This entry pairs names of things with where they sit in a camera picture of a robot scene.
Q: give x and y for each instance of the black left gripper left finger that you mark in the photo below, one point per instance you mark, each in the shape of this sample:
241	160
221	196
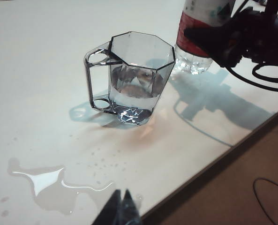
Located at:
110	211

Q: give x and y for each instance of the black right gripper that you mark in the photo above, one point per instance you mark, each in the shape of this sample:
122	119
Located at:
253	35

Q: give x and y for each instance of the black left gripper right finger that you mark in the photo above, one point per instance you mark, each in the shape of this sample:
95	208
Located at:
130	208

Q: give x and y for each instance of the Nongfu Spring water bottle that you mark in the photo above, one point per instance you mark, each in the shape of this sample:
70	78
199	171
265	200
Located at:
195	28

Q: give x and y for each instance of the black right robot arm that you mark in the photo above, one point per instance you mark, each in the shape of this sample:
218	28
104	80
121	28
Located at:
272	5

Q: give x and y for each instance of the spilled water puddle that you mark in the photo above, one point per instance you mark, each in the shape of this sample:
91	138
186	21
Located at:
49	187

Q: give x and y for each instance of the transparent grey faceted plastic mug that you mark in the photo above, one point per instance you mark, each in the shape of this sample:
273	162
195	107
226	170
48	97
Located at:
138	77

